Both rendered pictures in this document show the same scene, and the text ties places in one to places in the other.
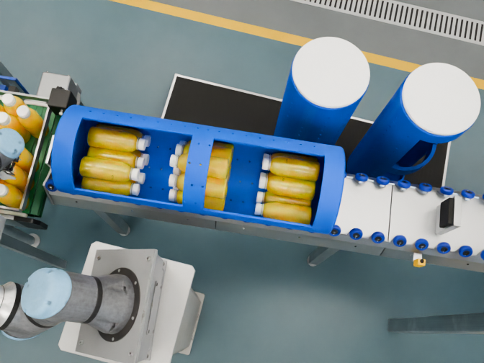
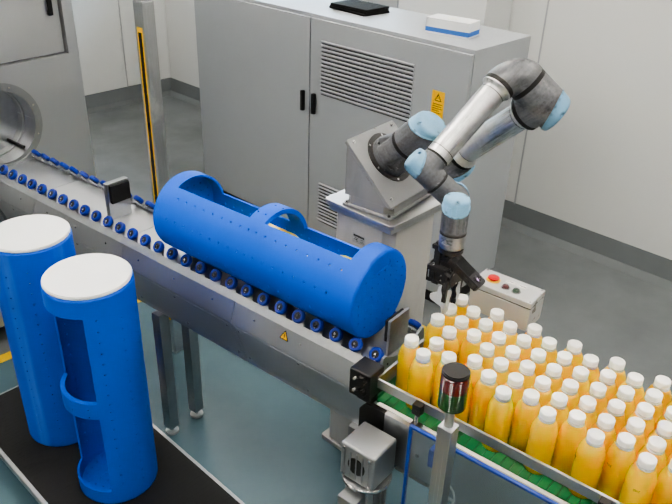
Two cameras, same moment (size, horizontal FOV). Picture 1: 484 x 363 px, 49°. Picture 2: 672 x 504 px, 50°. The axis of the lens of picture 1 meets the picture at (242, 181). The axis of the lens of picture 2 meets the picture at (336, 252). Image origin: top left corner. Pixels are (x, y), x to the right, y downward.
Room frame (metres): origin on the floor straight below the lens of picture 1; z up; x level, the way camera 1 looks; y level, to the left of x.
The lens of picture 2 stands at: (2.06, 1.51, 2.24)
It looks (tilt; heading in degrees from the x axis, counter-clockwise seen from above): 29 degrees down; 215
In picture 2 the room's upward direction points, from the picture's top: 2 degrees clockwise
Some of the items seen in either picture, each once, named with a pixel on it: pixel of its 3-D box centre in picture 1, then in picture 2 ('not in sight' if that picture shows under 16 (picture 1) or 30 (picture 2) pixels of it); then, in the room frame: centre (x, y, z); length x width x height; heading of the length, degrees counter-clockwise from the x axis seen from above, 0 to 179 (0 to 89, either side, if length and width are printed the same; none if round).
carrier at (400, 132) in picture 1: (400, 141); (49, 335); (0.87, -0.66, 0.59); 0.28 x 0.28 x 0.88
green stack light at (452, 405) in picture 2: not in sight; (452, 396); (0.88, 1.00, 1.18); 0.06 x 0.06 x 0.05
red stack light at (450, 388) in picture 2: not in sight; (454, 380); (0.88, 1.00, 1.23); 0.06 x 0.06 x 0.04
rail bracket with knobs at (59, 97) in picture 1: (63, 104); (367, 380); (0.71, 0.67, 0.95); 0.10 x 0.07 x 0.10; 178
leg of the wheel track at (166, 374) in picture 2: not in sight; (166, 374); (0.54, -0.42, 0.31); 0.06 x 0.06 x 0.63; 88
